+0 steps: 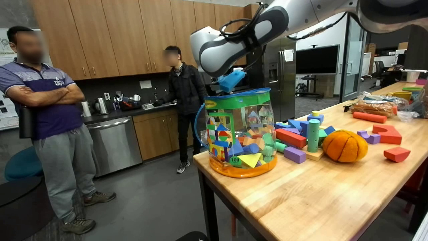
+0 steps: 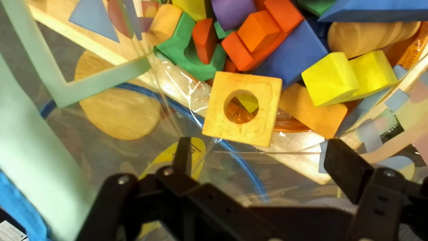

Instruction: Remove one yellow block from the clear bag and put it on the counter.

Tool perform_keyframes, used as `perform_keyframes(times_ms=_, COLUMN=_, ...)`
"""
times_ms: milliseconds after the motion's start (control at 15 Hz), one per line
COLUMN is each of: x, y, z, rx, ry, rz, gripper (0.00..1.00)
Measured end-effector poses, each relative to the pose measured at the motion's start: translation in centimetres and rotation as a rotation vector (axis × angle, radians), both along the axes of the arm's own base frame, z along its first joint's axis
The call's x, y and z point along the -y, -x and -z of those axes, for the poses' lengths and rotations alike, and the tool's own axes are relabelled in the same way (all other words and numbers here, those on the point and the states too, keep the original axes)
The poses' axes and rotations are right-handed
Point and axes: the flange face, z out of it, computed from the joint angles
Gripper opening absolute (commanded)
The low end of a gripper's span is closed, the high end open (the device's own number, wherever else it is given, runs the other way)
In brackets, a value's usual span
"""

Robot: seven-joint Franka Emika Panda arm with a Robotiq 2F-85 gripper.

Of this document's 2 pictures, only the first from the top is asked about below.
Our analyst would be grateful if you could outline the yellow triangular foam block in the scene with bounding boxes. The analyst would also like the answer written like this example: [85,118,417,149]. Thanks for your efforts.
[236,153,263,170]

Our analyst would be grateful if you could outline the green cube foam block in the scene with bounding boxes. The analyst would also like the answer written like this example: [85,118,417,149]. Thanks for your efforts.
[272,139,289,154]

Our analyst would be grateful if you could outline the long red foam block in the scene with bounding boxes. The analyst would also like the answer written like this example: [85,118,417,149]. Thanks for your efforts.
[274,127,307,150]

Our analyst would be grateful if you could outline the long blue foam block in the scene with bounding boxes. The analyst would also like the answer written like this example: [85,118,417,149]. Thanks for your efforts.
[286,118,310,138]

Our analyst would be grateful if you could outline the purple cuboid foam block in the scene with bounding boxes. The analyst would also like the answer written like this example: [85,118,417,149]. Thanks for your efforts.
[282,146,307,165]

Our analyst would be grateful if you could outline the green cylinder foam block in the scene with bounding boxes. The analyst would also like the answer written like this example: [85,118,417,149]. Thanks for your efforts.
[306,118,321,154]

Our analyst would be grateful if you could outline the red cylinder foam block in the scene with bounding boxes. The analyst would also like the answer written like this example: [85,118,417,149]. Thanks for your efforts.
[351,110,388,125]

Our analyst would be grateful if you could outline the purple L-shaped foam block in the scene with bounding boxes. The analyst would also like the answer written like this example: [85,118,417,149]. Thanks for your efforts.
[357,129,381,145]

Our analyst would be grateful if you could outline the clear plastic bag of items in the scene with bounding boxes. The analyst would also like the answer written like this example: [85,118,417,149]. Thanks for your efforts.
[347,91,400,119]

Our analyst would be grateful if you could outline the large red arch block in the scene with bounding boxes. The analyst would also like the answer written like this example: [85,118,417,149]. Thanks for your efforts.
[371,123,404,146]

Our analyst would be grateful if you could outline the red wedge foam block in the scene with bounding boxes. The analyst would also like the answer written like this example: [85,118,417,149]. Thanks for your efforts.
[382,146,412,164]

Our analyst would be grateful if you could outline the clear plastic toy bin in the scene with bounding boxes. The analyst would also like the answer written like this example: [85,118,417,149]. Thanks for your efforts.
[192,87,278,180]

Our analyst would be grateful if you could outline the person in black jacket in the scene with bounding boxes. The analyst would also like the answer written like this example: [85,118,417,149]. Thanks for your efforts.
[159,44,208,176]

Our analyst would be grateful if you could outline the steel kitchen sink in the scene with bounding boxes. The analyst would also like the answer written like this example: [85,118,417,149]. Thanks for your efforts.
[140,98,178,113]

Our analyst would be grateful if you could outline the wooden base cabinet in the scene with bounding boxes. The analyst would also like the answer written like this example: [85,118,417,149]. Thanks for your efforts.
[132,107,196,162]

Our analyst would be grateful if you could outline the stainless steel refrigerator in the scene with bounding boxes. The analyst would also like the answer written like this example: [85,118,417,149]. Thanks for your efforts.
[262,38,298,123]

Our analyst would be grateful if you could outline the dark kitchen pots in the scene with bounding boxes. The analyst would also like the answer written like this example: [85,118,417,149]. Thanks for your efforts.
[111,91,143,113]

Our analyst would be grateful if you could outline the stainless steel dishwasher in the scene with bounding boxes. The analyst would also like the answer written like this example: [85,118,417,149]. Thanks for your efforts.
[85,117,144,178]

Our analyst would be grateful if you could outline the silver thermos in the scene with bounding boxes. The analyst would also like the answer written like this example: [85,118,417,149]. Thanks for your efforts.
[95,97,108,117]

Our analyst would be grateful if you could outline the black object on floor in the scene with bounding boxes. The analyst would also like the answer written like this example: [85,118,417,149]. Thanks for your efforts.
[175,230,210,241]

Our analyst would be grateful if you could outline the black television screen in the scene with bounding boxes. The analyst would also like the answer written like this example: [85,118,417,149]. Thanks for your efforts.
[294,44,339,76]

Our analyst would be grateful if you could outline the white cup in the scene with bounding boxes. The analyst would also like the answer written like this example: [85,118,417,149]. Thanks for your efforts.
[80,101,92,119]

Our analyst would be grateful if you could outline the orange plush basketball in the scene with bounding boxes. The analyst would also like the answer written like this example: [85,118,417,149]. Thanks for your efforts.
[321,129,370,164]

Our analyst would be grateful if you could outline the glass door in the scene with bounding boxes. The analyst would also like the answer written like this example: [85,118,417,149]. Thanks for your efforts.
[339,12,371,102]

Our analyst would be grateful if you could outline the person in purple shirt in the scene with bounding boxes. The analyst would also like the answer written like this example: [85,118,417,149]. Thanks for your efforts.
[0,26,117,236]

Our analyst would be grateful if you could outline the teal round chair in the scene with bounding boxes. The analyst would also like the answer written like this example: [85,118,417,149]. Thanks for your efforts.
[4,146,45,182]

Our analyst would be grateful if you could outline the pile of bagged toys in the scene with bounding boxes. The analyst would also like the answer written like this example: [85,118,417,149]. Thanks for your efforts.
[392,82,428,119]

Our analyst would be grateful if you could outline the dark round ottoman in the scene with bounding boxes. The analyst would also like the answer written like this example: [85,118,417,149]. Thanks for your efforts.
[0,176,57,241]

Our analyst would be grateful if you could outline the black monitor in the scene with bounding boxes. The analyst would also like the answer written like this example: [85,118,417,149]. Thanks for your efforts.
[402,28,428,71]

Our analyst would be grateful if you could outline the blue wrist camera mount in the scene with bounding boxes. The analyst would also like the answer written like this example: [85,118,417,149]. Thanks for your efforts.
[216,67,247,94]

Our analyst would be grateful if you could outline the wooden wall cabinets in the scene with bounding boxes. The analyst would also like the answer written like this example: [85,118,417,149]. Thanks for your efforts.
[28,0,251,82]

